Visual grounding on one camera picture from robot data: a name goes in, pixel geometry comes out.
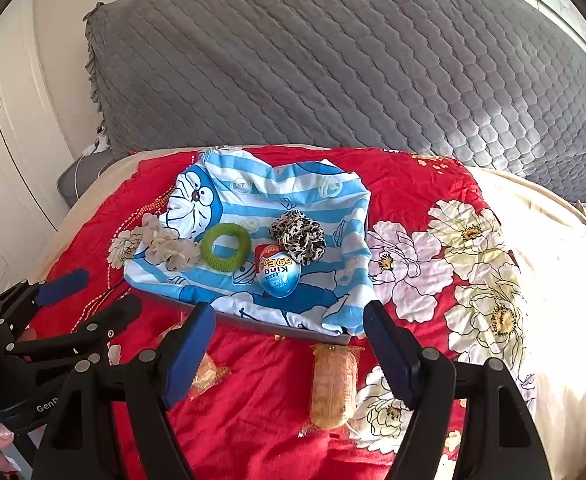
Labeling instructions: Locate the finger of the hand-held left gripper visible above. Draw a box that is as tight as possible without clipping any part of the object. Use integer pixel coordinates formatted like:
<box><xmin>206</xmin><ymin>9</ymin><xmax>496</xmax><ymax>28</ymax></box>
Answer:
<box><xmin>0</xmin><ymin>268</ymin><xmax>90</xmax><ymax>331</ymax></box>
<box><xmin>6</xmin><ymin>293</ymin><xmax>143</xmax><ymax>358</ymax></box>

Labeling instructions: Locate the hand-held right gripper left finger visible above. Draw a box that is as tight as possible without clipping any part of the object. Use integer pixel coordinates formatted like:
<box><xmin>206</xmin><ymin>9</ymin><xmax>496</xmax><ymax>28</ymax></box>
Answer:
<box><xmin>33</xmin><ymin>302</ymin><xmax>217</xmax><ymax>480</ymax></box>

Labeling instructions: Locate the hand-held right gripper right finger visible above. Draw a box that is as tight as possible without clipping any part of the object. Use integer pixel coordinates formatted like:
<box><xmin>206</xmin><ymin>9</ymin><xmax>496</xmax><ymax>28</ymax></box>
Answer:
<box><xmin>363</xmin><ymin>301</ymin><xmax>548</xmax><ymax>480</ymax></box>

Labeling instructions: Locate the beige sheer scrunchie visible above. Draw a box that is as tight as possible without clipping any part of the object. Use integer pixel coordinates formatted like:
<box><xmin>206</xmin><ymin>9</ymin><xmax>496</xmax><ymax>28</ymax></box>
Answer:
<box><xmin>140</xmin><ymin>212</ymin><xmax>200</xmax><ymax>272</ymax></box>

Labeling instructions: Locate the green hair tie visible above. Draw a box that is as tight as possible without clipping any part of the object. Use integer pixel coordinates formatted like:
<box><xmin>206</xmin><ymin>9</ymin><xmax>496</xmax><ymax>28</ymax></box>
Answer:
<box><xmin>200</xmin><ymin>222</ymin><xmax>252</xmax><ymax>269</ymax></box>

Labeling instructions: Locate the red blue toy egg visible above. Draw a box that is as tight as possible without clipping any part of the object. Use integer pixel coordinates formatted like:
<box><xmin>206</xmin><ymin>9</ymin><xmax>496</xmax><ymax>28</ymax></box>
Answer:
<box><xmin>253</xmin><ymin>242</ymin><xmax>302</xmax><ymax>298</ymax></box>

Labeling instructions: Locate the leopard print scrunchie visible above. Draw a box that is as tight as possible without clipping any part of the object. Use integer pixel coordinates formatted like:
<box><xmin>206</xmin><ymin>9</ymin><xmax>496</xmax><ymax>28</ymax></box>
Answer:
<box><xmin>269</xmin><ymin>210</ymin><xmax>327</xmax><ymax>265</ymax></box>

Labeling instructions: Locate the small yellow snack packet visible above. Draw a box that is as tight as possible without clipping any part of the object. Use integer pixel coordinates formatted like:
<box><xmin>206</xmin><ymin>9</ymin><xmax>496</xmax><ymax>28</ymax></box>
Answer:
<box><xmin>159</xmin><ymin>324</ymin><xmax>232</xmax><ymax>401</ymax></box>

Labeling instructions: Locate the wrapped snack cake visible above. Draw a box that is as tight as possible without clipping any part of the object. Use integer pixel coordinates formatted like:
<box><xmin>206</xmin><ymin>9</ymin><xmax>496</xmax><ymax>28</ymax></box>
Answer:
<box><xmin>299</xmin><ymin>342</ymin><xmax>362</xmax><ymax>437</ymax></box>

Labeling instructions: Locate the red floral blanket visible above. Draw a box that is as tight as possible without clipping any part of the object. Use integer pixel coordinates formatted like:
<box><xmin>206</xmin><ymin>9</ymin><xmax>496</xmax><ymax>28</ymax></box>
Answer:
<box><xmin>26</xmin><ymin>146</ymin><xmax>538</xmax><ymax>480</ymax></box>

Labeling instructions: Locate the grey bedside stool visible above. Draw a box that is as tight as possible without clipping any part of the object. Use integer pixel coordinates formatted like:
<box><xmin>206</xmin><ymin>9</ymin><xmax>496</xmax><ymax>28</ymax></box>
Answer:
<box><xmin>57</xmin><ymin>152</ymin><xmax>119</xmax><ymax>211</ymax></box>

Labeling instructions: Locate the white wardrobe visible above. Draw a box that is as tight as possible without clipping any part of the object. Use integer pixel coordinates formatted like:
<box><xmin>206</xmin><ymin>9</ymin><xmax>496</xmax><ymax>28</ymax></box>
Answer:
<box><xmin>0</xmin><ymin>0</ymin><xmax>104</xmax><ymax>291</ymax></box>

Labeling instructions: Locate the blue striped cartoon cloth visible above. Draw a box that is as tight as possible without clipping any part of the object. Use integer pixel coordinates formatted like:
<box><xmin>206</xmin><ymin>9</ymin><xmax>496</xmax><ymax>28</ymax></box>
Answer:
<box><xmin>123</xmin><ymin>149</ymin><xmax>376</xmax><ymax>338</ymax></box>

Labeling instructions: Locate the grey quilted headboard cover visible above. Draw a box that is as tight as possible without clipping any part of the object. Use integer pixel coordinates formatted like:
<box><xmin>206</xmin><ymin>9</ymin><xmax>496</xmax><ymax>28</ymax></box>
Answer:
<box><xmin>84</xmin><ymin>0</ymin><xmax>586</xmax><ymax>206</ymax></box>

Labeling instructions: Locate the white charger cable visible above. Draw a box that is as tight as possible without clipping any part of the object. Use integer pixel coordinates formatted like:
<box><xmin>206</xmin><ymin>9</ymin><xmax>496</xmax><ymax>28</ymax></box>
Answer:
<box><xmin>76</xmin><ymin>130</ymin><xmax>111</xmax><ymax>196</ymax></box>

